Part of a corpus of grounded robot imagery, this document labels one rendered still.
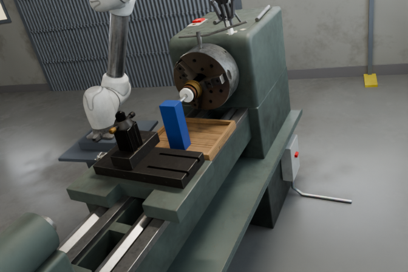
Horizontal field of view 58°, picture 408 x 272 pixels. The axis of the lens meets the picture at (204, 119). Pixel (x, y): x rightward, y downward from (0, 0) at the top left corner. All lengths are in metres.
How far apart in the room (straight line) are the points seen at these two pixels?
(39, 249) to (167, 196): 0.47
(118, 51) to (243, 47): 0.73
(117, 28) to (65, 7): 3.23
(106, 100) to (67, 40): 3.42
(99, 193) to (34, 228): 0.45
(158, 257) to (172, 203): 0.19
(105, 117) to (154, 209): 0.91
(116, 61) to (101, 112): 0.31
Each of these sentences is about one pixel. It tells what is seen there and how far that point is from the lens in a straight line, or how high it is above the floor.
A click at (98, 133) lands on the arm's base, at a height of 0.84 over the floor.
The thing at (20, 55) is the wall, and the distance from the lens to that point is 6.22.
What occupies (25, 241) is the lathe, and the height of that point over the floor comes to 1.12.
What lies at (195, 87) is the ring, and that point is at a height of 1.10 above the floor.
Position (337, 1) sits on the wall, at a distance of 4.20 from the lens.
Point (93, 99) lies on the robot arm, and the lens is 2.10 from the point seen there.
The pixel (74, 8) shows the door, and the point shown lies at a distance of 5.23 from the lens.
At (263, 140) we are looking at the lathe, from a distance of 2.08.
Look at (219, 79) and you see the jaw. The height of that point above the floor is 1.11.
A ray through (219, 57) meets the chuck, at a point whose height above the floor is 1.19.
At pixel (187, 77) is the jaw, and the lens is 1.77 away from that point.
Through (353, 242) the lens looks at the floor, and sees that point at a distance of 2.40.
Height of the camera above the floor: 1.74
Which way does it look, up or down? 27 degrees down
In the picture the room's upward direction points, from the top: 12 degrees counter-clockwise
